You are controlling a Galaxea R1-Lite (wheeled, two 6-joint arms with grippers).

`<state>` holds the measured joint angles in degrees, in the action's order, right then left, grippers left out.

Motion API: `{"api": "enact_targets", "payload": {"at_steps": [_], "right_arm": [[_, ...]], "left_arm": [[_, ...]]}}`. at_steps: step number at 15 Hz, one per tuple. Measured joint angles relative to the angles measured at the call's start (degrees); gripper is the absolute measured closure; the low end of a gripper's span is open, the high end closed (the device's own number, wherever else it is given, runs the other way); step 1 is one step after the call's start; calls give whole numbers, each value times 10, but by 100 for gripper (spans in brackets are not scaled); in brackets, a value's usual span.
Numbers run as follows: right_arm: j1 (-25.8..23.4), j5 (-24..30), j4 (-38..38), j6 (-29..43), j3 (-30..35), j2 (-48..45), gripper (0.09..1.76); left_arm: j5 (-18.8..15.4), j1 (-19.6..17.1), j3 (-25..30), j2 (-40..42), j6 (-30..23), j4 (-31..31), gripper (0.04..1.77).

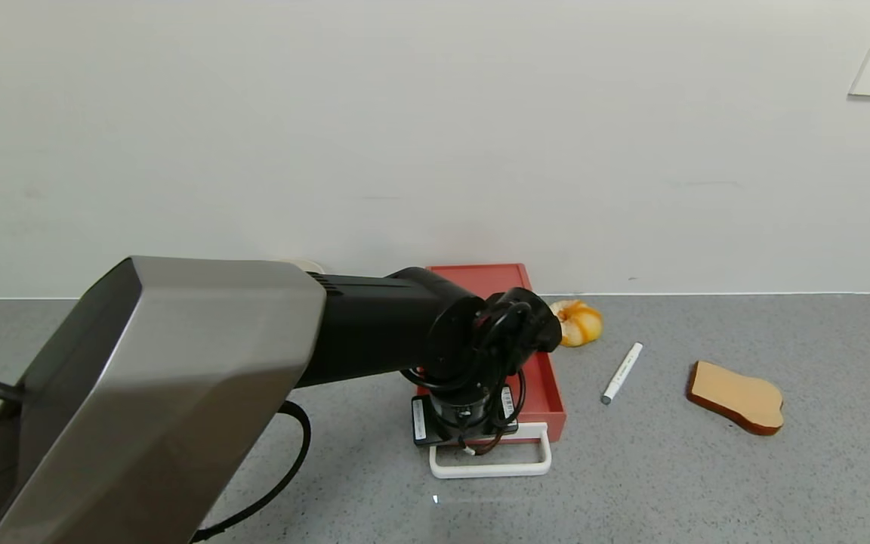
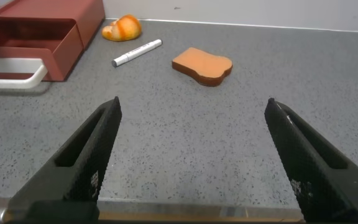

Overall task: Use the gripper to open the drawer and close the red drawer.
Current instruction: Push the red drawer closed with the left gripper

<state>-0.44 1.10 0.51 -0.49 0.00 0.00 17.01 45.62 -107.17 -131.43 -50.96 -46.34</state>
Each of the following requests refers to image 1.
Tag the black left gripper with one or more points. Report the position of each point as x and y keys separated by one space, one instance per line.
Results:
x=424 y=422

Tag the black and silver left robot arm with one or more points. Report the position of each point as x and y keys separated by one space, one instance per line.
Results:
x=178 y=363

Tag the orange and white bread roll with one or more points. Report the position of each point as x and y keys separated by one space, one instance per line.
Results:
x=582 y=323

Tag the beige ribbed bowl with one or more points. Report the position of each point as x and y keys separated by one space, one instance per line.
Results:
x=306 y=264

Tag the white marker pen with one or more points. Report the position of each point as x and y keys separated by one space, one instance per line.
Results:
x=622 y=373

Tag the toast slice with brown crust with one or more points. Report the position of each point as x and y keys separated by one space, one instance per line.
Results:
x=737 y=395

